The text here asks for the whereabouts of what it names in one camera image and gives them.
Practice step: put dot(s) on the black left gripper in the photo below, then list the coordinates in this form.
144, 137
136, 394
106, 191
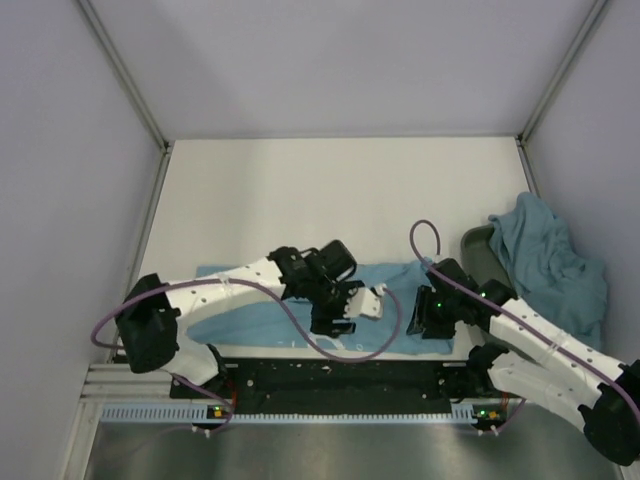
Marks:
322, 321

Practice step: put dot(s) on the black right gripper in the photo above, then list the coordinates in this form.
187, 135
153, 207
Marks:
422, 320

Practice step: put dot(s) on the light blue printed t-shirt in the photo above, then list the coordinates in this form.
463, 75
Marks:
267, 325

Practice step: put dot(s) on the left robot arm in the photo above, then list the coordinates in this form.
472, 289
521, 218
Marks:
154, 328

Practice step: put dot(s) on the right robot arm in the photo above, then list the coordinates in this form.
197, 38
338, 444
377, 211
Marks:
528, 356

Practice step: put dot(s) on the grey plastic tray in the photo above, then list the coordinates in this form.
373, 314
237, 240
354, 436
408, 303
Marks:
482, 264

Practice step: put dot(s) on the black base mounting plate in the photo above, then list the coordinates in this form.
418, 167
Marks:
312, 386

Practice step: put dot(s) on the light blue plain t-shirt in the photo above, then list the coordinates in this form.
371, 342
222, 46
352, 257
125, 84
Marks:
533, 245

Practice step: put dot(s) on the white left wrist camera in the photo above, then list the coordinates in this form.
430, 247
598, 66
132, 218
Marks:
365, 302

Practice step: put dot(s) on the aluminium frame post right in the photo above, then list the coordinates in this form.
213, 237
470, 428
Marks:
587, 29

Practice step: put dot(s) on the aluminium frame post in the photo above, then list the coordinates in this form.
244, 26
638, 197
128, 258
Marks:
587, 29
121, 72

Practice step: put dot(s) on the light blue cable duct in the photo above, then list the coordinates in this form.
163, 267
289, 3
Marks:
140, 413

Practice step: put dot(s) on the aluminium frame post left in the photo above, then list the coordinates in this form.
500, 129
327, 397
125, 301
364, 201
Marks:
121, 72

